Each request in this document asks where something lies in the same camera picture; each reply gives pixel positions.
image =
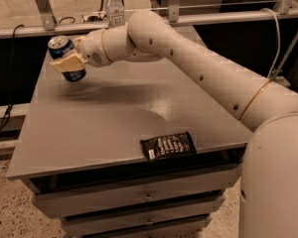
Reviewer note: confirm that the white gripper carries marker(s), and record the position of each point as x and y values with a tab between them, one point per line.
91	49

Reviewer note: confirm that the bottom grey drawer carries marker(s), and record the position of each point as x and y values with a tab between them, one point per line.
157	230

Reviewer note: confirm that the black snack wrapper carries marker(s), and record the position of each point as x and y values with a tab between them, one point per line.
168	146

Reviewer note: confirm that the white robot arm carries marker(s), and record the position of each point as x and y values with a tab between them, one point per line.
269	180

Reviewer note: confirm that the blue pepsi can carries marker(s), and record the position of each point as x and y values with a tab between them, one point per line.
59	48

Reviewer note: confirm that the metal guard rail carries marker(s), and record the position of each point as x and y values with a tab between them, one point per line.
31	18

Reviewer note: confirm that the grey drawer cabinet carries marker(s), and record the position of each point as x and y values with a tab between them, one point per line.
88	133

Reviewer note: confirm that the clear plastic water bottle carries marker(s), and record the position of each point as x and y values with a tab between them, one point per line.
115	13

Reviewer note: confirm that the grey drawer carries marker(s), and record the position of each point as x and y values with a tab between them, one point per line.
131	192
157	230
147	216

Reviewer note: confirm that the middle grey drawer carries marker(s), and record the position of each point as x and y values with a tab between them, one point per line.
147	216

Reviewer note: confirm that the white floor power socket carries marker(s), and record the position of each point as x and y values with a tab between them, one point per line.
93	17

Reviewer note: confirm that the top grey drawer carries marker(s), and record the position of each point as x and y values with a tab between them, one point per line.
131	192

